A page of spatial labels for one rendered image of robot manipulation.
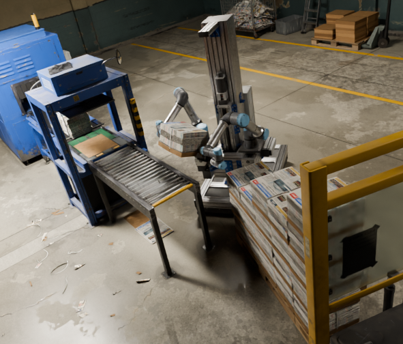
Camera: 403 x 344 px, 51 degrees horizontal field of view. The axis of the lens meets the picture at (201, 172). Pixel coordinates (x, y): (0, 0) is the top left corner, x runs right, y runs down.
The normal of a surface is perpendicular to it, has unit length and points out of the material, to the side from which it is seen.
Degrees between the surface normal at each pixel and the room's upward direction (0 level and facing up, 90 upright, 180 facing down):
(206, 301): 0
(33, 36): 90
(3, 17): 90
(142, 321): 0
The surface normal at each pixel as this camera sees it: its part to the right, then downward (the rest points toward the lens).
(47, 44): 0.60, 0.32
